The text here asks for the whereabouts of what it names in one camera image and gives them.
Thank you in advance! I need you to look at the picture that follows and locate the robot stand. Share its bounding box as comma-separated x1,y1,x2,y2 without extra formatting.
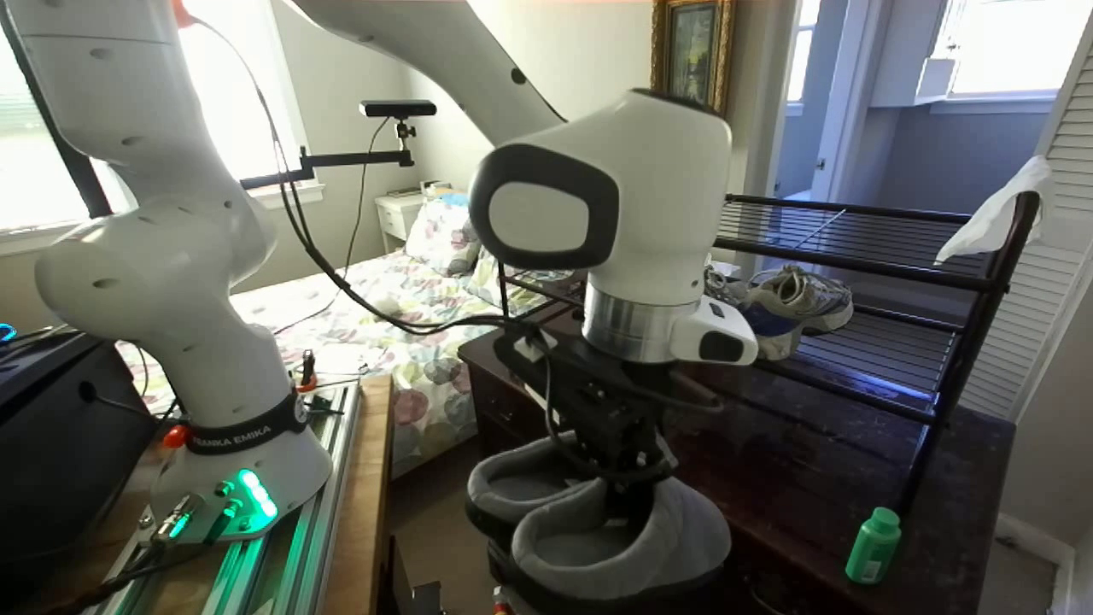
0,374,395,615

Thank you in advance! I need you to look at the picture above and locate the green plastic bottle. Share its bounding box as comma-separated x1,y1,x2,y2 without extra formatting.
845,507,903,586

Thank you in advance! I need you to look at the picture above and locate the camera on mount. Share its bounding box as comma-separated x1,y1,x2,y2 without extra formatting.
240,99,438,191

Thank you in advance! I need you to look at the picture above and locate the floral pillow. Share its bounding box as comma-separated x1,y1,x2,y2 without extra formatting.
405,196,484,278

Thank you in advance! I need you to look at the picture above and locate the white cloth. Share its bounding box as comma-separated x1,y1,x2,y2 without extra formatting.
934,155,1056,266

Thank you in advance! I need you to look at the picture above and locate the white nightstand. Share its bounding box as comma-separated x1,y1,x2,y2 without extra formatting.
375,191,428,254

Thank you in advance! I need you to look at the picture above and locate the black metal shoe rack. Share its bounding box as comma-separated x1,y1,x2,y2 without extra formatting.
498,192,1043,516

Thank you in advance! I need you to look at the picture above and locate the white louvered door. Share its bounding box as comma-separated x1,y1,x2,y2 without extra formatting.
961,13,1093,421

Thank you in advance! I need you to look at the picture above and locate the grey slipper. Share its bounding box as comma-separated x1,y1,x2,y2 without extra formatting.
488,474,734,615
465,434,617,549

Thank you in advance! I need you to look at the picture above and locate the gold framed painting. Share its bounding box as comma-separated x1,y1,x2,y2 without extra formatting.
650,0,736,117

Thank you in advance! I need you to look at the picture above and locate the dark wooden cabinet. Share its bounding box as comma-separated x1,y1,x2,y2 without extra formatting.
457,295,1017,615

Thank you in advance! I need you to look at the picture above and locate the window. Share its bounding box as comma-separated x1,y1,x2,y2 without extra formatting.
918,0,1093,115
0,0,327,257

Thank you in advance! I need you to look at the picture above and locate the white and blue sneaker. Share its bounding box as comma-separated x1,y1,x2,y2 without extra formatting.
741,264,855,362
704,264,752,308

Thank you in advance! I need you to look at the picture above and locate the bed with floral bedding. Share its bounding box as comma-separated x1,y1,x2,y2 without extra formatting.
115,246,586,479

